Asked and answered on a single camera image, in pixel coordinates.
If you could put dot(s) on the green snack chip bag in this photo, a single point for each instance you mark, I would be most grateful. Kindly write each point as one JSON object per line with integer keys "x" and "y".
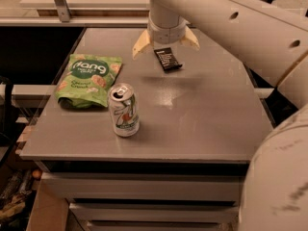
{"x": 87, "y": 80}

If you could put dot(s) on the top white drawer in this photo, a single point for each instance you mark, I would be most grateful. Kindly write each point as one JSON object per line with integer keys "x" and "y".
{"x": 145, "y": 187}

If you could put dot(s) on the metal rail shelf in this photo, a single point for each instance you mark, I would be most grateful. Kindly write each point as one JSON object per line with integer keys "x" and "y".
{"x": 86, "y": 22}

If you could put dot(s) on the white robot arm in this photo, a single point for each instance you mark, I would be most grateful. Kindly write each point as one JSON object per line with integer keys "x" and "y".
{"x": 273, "y": 42}

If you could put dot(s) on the white drawer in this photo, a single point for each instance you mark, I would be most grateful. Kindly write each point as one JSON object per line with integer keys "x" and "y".
{"x": 153, "y": 212}
{"x": 145, "y": 187}
{"x": 149, "y": 226}

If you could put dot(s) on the bottom white drawer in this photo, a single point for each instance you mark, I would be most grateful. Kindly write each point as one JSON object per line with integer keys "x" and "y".
{"x": 149, "y": 226}

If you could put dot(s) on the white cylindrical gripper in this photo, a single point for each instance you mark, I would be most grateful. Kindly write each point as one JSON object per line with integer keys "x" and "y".
{"x": 166, "y": 34}

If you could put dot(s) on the black rxbar chocolate bar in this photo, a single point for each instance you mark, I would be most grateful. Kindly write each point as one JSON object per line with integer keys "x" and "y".
{"x": 166, "y": 59}

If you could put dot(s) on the cardboard box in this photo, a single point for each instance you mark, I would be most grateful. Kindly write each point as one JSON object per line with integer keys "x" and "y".
{"x": 49, "y": 212}

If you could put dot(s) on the left metal bracket post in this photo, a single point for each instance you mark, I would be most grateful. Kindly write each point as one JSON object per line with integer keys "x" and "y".
{"x": 62, "y": 10}

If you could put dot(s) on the white green 7up can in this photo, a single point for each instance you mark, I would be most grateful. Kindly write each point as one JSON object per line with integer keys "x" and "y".
{"x": 123, "y": 108}

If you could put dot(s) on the middle white drawer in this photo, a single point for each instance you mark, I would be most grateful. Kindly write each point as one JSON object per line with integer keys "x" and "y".
{"x": 153, "y": 212}

